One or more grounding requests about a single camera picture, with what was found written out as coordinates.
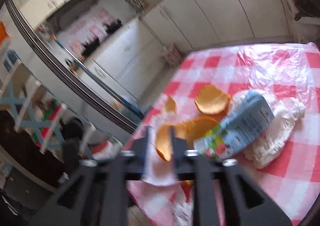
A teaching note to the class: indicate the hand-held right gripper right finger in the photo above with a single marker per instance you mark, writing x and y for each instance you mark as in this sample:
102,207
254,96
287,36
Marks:
174,156

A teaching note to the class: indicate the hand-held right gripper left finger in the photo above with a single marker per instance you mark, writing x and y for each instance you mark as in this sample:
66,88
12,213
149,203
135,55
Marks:
143,151

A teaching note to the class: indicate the orange peel piece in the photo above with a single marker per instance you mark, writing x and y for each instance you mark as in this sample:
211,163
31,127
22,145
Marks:
170,104
163,146
200,126

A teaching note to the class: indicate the white paper napkin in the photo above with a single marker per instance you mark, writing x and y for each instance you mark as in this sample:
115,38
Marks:
160,168

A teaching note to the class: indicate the blue drink carton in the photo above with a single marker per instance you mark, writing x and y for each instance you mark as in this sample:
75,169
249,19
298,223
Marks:
250,118

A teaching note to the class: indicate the white tissue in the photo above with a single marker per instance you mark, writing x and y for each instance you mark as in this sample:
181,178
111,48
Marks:
275,136

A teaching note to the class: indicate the red white bowl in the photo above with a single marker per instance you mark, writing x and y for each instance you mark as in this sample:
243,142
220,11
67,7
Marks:
102,149

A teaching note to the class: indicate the round orange peel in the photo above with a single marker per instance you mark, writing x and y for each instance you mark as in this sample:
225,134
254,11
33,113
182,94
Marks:
212,101

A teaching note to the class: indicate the black round object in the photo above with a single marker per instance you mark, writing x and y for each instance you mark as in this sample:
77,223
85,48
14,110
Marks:
72,127

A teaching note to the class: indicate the red green packages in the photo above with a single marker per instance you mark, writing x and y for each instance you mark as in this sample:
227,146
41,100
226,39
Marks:
51,113

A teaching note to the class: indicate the pink plastic basket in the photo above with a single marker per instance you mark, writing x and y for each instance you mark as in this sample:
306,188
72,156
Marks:
172,53

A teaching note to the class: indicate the red checkered tablecloth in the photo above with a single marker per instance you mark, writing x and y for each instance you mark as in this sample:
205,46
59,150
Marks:
287,178

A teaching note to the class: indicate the black pot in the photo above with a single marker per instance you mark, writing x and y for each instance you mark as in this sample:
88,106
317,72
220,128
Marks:
91,45
113,25

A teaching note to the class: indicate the dark brown cabinet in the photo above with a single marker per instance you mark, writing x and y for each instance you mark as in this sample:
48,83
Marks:
25,153

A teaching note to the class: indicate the blue white wooden shelf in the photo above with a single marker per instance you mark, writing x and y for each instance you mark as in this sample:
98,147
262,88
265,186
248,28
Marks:
27,116

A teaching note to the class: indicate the white base cabinets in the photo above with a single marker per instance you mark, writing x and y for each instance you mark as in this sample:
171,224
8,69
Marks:
212,15

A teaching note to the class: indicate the orange box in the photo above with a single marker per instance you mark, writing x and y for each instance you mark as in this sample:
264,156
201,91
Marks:
3,30

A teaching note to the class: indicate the sliding door frame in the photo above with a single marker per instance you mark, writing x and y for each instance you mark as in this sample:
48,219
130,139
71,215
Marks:
62,65

